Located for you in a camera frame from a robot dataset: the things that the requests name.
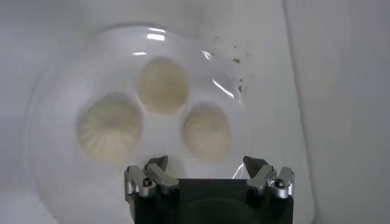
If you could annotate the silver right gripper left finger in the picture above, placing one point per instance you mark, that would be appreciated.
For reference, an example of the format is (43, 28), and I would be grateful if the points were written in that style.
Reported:
(161, 178)

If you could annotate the white round plate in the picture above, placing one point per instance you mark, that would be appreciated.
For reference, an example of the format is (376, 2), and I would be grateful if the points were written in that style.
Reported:
(161, 134)

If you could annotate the white steamed baozi bun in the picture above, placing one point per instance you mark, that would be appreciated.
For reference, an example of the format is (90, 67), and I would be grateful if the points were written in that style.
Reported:
(207, 131)
(109, 126)
(163, 85)

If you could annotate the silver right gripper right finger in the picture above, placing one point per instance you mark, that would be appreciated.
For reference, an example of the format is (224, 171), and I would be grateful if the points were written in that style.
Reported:
(262, 176)

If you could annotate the clear plastic film piece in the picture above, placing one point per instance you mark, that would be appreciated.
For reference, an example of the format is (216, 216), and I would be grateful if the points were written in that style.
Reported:
(222, 76)

